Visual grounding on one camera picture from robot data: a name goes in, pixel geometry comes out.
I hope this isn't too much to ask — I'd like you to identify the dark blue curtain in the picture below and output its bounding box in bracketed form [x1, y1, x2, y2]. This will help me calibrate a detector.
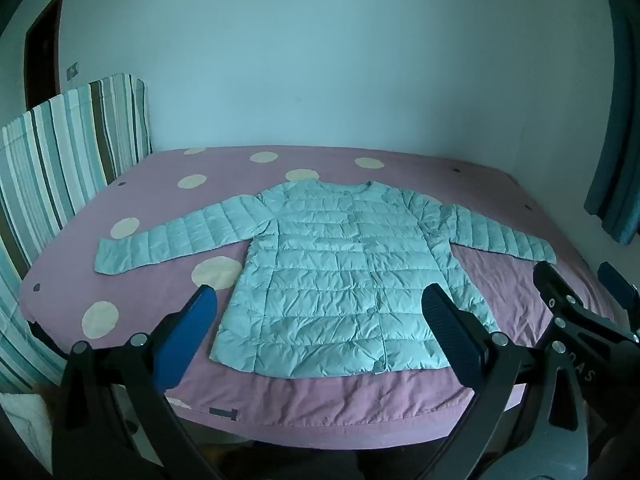
[584, 0, 640, 246]

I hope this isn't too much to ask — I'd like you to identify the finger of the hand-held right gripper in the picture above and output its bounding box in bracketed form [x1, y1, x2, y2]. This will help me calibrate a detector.
[533, 261, 640, 347]
[597, 261, 640, 319]

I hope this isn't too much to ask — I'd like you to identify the striped fabric headboard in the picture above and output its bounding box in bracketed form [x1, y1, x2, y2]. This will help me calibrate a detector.
[0, 74, 153, 396]

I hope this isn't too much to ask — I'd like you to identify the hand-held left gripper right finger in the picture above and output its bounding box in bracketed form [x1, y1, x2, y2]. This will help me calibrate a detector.
[420, 283, 589, 480]

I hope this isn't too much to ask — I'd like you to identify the light green quilted puffer jacket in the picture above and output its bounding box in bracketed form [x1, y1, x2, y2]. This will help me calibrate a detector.
[95, 180, 557, 376]

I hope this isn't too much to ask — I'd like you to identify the bed with pink dotted sheet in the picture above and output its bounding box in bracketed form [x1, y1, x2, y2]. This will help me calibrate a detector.
[20, 146, 636, 448]

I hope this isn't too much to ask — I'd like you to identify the dark wooden door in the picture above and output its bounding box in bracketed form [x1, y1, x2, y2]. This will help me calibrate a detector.
[24, 0, 67, 111]

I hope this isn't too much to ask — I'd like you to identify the white textured cloth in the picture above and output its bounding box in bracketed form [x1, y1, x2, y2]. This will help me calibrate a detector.
[0, 392, 56, 466]

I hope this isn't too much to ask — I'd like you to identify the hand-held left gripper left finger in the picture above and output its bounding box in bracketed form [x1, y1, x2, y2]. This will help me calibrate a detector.
[52, 284, 227, 480]

